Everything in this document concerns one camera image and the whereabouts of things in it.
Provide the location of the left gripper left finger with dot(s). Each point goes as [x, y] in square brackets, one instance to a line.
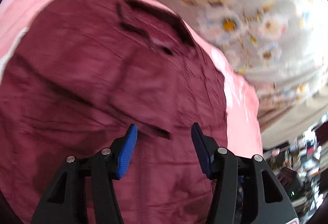
[64, 200]

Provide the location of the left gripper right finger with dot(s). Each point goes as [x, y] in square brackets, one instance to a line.
[246, 190]

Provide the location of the maroon puffer jacket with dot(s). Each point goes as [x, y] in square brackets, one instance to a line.
[85, 71]

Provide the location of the cluttered dark shelf items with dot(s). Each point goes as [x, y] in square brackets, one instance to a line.
[301, 167]

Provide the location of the grey floral bed sheet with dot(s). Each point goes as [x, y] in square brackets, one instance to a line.
[280, 46]

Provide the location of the pink butterfly blanket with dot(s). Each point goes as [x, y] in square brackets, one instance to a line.
[243, 131]

